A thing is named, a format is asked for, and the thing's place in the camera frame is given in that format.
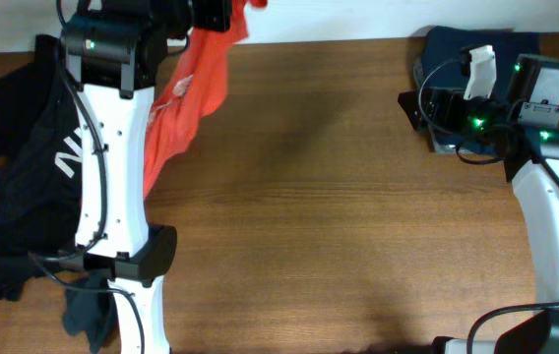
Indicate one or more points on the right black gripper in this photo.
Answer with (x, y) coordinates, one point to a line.
(451, 98)

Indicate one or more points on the folded navy blue shirt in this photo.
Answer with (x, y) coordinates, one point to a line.
(443, 43)

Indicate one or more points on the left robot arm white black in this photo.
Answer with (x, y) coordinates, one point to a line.
(109, 57)

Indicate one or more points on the red soccer t-shirt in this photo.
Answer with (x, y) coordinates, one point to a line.
(196, 89)

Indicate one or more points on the black Nike t-shirt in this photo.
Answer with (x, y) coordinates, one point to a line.
(40, 191)

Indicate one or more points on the black mesh garment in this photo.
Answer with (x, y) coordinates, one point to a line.
(33, 100)

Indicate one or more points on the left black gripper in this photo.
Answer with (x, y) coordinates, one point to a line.
(218, 19)

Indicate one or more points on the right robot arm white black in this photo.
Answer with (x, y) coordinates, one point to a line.
(523, 134)

